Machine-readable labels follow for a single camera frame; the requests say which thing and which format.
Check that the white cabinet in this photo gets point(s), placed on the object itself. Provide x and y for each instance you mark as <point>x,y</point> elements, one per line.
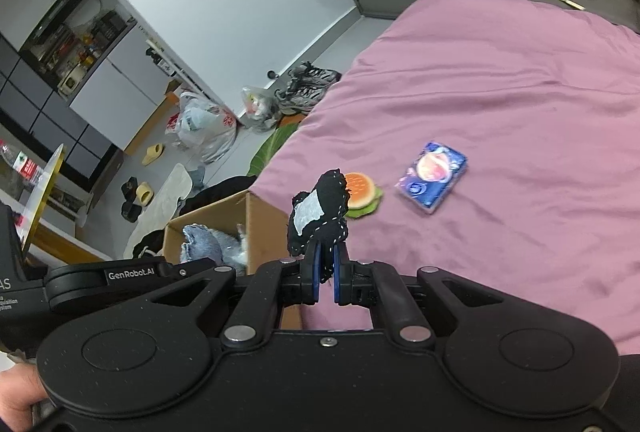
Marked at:
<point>120,82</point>

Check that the black plush toy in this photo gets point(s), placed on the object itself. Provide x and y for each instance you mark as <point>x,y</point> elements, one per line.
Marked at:
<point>315,212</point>

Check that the black spray bottle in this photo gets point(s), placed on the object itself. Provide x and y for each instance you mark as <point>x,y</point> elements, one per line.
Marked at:
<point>159,61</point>

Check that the grey sneaker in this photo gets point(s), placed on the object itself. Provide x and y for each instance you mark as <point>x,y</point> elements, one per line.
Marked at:
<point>317,74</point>
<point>295,99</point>

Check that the burger plush toy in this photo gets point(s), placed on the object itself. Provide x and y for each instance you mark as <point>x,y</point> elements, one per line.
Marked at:
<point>361,194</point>

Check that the small clear trash bag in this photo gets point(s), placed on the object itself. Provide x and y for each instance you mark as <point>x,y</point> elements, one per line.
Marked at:
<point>259,107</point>

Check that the large white shopping bag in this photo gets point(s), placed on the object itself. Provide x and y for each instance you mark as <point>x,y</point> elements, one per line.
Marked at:
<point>205,127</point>

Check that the pair of black slippers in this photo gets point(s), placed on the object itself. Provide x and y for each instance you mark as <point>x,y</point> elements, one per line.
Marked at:
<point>131,202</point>

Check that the person's left hand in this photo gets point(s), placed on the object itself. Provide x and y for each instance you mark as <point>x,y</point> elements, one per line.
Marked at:
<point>20,389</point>

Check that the black clothes pile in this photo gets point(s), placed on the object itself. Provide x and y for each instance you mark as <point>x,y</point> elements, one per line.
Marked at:
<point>225,192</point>

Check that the pink bed sheet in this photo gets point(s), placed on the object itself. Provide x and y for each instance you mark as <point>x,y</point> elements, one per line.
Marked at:
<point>500,112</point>

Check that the white towel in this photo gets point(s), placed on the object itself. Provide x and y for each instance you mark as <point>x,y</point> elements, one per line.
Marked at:
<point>165,197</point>

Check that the cardboard box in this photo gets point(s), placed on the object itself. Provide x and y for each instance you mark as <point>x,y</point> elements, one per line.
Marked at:
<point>265,227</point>

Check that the grey pink fluffy plush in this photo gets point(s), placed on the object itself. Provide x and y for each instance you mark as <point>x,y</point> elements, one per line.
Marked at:
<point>234,249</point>

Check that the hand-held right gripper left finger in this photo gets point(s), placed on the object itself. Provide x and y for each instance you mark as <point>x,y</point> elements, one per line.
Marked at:
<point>315,274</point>

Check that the water bottle with red label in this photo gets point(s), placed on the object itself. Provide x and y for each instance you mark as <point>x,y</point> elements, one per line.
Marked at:
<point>22,162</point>

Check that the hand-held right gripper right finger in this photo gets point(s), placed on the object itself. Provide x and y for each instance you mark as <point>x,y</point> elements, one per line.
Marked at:
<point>341,276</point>

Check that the blue tissue packet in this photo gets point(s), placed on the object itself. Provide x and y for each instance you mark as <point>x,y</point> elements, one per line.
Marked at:
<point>432,177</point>

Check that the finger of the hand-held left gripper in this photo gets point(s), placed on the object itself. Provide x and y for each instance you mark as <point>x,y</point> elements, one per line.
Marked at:
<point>125,279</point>

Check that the shelf of kitchen items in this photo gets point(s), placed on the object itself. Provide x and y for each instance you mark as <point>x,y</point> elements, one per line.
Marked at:
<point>75,42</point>

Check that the white round table yellow leg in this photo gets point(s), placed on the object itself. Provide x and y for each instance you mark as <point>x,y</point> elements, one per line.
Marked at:
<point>47,184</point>

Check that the green cartoon rug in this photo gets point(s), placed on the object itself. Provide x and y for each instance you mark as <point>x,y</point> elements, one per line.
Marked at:
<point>272,147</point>

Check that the yellow slipper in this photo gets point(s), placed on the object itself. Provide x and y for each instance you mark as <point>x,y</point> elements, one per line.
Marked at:
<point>152,154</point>
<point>144,194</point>

